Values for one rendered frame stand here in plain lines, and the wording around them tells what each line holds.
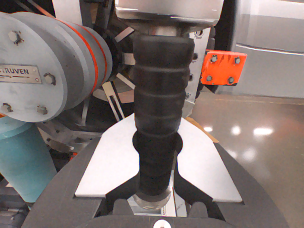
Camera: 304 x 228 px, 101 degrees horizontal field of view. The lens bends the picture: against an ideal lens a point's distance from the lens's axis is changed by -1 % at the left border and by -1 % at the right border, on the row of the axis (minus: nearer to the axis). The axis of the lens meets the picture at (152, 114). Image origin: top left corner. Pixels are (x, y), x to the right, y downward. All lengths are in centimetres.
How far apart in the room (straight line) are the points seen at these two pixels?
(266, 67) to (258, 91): 8
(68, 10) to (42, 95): 19
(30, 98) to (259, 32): 55
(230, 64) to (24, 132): 44
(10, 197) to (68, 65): 59
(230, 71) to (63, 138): 49
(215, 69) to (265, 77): 29
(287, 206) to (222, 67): 118
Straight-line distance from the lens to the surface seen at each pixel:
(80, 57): 22
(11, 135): 35
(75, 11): 34
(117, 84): 59
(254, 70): 55
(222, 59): 33
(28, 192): 45
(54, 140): 48
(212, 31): 40
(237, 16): 50
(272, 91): 62
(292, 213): 136
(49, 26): 23
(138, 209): 82
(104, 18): 42
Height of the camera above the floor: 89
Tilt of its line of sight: 29 degrees down
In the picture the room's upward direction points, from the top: 4 degrees clockwise
